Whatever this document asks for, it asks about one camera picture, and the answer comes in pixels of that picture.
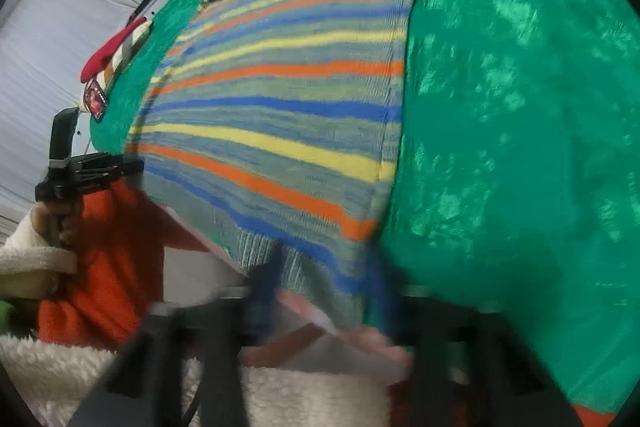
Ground red and striped clothes pile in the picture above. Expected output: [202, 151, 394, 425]
[79, 16, 153, 122]

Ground left hand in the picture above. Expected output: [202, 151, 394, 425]
[30, 199, 82, 247]

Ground striped knit sweater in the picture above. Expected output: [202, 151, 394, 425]
[126, 0, 414, 329]

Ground green bed cover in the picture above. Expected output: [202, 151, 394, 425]
[91, 0, 639, 413]

